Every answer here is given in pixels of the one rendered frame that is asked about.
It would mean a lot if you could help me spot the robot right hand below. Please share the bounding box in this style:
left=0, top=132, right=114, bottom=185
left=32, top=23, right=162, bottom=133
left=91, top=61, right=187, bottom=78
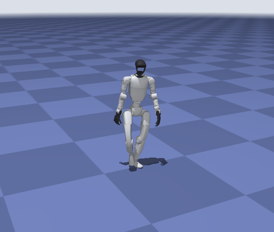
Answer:
left=114, top=111, right=122, bottom=125

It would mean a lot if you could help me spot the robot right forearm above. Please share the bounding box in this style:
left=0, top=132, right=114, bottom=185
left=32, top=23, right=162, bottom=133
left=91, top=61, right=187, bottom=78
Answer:
left=116, top=94, right=124, bottom=114

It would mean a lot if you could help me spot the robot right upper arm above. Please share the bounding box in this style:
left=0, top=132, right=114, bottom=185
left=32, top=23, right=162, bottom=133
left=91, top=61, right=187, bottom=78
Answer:
left=121, top=76, right=131, bottom=99

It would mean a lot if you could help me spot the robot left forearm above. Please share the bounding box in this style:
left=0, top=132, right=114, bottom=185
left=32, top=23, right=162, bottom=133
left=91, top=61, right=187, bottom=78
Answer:
left=152, top=98, right=161, bottom=114

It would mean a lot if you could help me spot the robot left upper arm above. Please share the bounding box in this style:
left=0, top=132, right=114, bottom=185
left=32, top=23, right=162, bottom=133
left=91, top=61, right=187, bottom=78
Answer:
left=148, top=76, right=157, bottom=99

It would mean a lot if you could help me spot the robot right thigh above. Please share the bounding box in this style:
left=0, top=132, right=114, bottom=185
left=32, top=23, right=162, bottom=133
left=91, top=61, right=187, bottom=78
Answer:
left=122, top=109, right=133, bottom=146

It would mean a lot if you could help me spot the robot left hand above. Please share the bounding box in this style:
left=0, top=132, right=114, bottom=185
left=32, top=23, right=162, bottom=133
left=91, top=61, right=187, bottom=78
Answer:
left=156, top=111, right=161, bottom=126

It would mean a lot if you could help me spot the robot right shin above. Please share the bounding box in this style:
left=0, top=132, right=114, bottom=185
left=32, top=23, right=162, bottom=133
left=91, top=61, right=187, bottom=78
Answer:
left=126, top=143, right=133, bottom=156

